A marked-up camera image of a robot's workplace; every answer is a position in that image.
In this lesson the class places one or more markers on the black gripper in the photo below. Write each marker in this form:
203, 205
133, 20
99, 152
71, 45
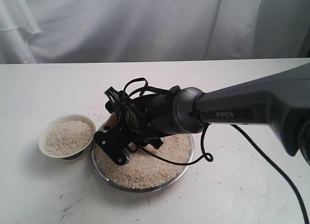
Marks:
142, 119

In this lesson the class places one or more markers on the brown wooden cup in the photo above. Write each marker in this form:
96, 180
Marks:
112, 120

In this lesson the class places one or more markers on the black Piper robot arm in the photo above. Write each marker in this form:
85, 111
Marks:
281, 101

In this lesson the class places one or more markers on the rice pile in tray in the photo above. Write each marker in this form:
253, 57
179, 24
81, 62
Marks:
143, 170

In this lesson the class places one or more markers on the rice in white bowl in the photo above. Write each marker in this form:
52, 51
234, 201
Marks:
68, 138

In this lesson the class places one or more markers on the white ceramic bowl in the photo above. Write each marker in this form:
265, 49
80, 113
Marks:
61, 120

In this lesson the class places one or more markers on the round steel tray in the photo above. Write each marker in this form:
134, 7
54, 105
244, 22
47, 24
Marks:
145, 187

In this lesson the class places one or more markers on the white backdrop curtain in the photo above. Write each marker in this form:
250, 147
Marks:
90, 31

